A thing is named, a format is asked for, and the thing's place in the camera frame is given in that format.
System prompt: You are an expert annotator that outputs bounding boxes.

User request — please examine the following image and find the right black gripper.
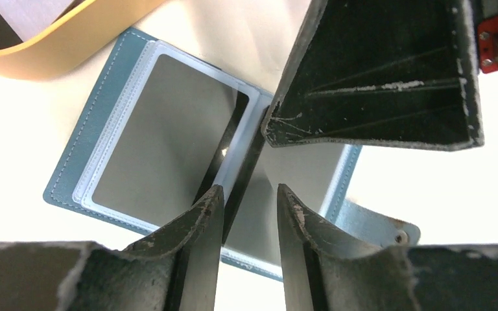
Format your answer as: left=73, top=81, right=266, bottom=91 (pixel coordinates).
left=261, top=1, right=498, bottom=151

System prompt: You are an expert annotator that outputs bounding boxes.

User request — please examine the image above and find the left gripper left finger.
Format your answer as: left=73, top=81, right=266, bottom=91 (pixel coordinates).
left=0, top=185, right=224, bottom=310

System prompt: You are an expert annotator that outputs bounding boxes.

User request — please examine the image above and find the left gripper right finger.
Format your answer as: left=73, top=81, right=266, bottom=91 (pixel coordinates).
left=277, top=184, right=498, bottom=310

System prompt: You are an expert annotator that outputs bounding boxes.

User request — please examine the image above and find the dark credit card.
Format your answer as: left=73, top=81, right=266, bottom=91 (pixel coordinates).
left=91, top=54, right=249, bottom=226

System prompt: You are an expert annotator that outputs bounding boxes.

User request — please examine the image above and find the blue card holder wallet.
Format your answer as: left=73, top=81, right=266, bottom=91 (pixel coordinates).
left=43, top=28, right=421, bottom=281

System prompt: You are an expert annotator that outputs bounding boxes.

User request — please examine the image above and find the oval wooden card tray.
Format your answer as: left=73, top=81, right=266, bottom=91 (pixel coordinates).
left=0, top=0, right=162, bottom=80

